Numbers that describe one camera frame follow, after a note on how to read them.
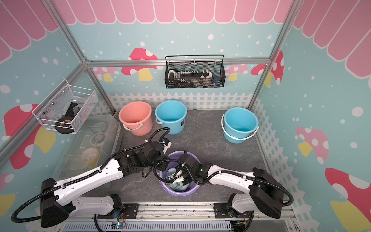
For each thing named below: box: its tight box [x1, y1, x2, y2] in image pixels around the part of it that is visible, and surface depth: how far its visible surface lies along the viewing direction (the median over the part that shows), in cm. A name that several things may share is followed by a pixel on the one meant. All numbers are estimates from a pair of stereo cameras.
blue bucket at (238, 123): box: [221, 107, 260, 145], surface depth 96 cm
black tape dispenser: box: [54, 102, 79, 134], surface depth 67 cm
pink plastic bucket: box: [118, 101, 153, 137], surface depth 100 cm
